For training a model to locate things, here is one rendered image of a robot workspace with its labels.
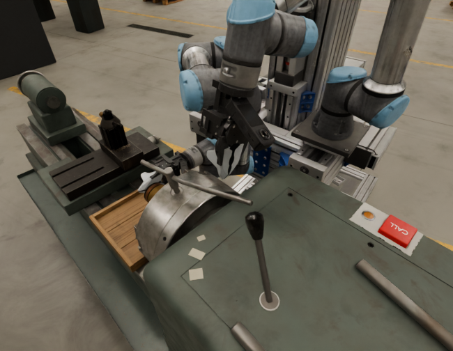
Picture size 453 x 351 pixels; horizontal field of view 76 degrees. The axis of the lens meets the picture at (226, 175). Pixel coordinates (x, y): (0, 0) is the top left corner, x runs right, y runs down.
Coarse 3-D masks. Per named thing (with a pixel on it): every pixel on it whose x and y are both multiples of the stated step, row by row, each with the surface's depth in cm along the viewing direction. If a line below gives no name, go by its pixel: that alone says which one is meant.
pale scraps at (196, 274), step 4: (200, 236) 62; (204, 236) 62; (200, 240) 61; (192, 248) 60; (192, 252) 59; (196, 252) 59; (200, 252) 59; (192, 256) 59; (196, 256) 59; (200, 256) 59; (200, 268) 57; (192, 272) 56; (196, 272) 56; (200, 272) 56; (192, 276) 55; (196, 276) 55; (200, 276) 55
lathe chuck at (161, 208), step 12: (192, 180) 78; (204, 180) 79; (216, 180) 82; (168, 192) 76; (192, 192) 75; (156, 204) 75; (168, 204) 74; (180, 204) 73; (144, 216) 76; (156, 216) 74; (168, 216) 72; (144, 228) 75; (156, 228) 73; (144, 240) 76; (156, 240) 72; (144, 252) 78
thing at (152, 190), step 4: (152, 184) 95; (156, 184) 95; (160, 184) 96; (148, 188) 94; (152, 188) 93; (156, 188) 92; (160, 188) 92; (148, 192) 93; (152, 192) 92; (156, 192) 91; (144, 196) 95; (148, 196) 92; (152, 196) 91; (148, 200) 92
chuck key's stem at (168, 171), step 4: (168, 168) 69; (164, 172) 68; (168, 172) 68; (172, 172) 69; (168, 176) 69; (168, 180) 70; (172, 180) 70; (172, 184) 71; (176, 184) 72; (172, 188) 73; (176, 188) 73; (176, 192) 74
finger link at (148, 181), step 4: (144, 172) 98; (144, 176) 96; (148, 176) 96; (160, 176) 96; (144, 180) 95; (148, 180) 94; (152, 180) 95; (156, 180) 96; (144, 184) 94; (148, 184) 94; (140, 188) 94; (144, 188) 94
